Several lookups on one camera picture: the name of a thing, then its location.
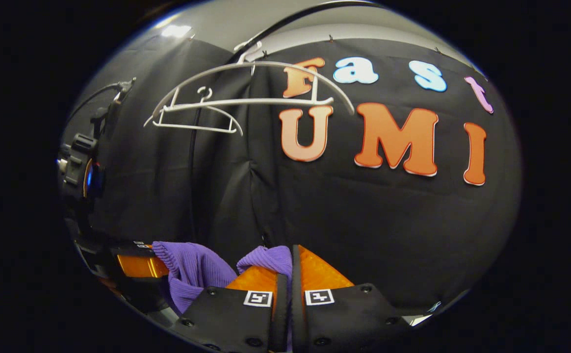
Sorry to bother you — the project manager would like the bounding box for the white plastic clothes hanger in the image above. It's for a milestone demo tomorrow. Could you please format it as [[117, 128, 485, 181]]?
[[143, 42, 356, 129], [152, 86, 245, 136]]

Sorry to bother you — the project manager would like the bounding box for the small ceiling light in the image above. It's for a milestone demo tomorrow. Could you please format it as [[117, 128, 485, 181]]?
[[161, 24, 194, 40]]

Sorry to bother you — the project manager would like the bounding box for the row of small cloth clips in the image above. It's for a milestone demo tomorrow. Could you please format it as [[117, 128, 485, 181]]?
[[261, 33, 441, 57]]

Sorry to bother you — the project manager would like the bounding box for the purple ribbed jacket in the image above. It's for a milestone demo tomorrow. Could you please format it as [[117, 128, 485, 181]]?
[[152, 240, 294, 353]]

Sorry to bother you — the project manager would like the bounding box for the plain black backdrop cloth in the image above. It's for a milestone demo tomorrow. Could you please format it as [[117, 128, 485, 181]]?
[[62, 37, 266, 255]]

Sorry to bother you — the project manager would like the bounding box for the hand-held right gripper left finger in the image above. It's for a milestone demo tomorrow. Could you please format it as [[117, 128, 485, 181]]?
[[170, 265, 290, 353]]

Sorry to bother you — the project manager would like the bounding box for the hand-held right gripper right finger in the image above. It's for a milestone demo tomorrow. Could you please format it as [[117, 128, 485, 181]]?
[[290, 244, 411, 353]]

